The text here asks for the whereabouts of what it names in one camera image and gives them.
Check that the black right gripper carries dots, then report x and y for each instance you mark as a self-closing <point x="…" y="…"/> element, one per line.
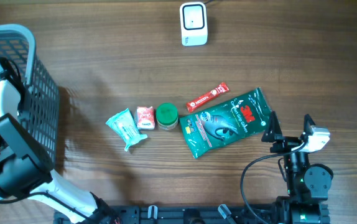
<point x="285" y="142"/>

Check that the green 3M gloves packet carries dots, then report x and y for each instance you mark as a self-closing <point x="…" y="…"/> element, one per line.
<point x="225" y="123"/>

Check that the red Nescafe sachet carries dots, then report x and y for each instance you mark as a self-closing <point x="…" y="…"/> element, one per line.
<point x="208" y="96"/>

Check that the green lidded jar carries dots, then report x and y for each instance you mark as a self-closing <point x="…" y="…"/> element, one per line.
<point x="167" y="116"/>

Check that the light green wipes packet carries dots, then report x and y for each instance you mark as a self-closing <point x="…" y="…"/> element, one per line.
<point x="124" y="125"/>

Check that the red white small packet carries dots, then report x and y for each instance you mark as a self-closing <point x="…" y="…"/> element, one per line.
<point x="144" y="117"/>

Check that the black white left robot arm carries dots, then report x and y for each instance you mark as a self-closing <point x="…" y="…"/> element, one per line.
<point x="26" y="169"/>

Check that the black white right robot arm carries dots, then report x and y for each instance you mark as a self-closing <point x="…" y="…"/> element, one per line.
<point x="307" y="184"/>

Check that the white barcode scanner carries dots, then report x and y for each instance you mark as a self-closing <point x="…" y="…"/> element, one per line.
<point x="193" y="24"/>

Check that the grey plastic shopping basket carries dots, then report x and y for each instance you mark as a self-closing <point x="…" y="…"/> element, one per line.
<point x="18" y="44"/>

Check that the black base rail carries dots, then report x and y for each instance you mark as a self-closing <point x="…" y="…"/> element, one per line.
<point x="181" y="215"/>

